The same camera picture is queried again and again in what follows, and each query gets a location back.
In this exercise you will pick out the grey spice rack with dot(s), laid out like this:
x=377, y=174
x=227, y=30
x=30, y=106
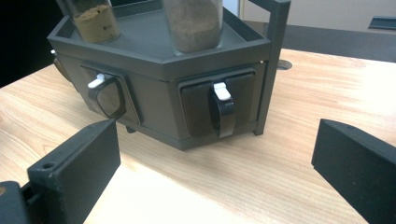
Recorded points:
x=155, y=71

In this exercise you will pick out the glass spice jar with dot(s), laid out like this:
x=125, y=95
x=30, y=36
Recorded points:
x=193, y=28

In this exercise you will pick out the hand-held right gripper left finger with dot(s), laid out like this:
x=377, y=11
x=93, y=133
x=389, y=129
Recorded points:
x=81, y=165

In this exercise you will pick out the glass jar of yellowish powder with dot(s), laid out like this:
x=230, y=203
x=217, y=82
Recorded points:
x=95, y=26

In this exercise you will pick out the dark seasoning box, white tab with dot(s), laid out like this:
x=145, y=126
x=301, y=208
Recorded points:
x=196, y=109
x=107, y=99

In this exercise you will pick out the dark flat bar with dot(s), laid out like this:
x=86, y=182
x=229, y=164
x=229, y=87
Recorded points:
x=383, y=23

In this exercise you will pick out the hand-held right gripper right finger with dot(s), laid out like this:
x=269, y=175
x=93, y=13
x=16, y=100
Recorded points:
x=358, y=168

